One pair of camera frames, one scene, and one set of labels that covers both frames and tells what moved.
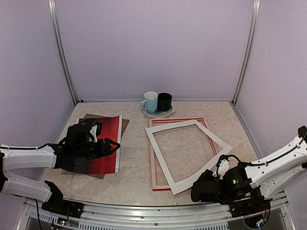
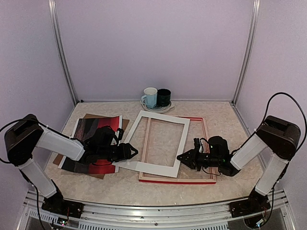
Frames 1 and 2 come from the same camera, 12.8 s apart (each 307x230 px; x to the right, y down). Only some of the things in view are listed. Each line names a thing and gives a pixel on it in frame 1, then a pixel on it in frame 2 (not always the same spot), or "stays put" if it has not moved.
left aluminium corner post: x=54 y=21 stays put
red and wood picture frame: x=159 y=181 -> x=172 y=179
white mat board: x=178 y=186 -> x=129 y=162
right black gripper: x=204 y=176 -> x=191 y=161
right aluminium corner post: x=256 y=9 stays put
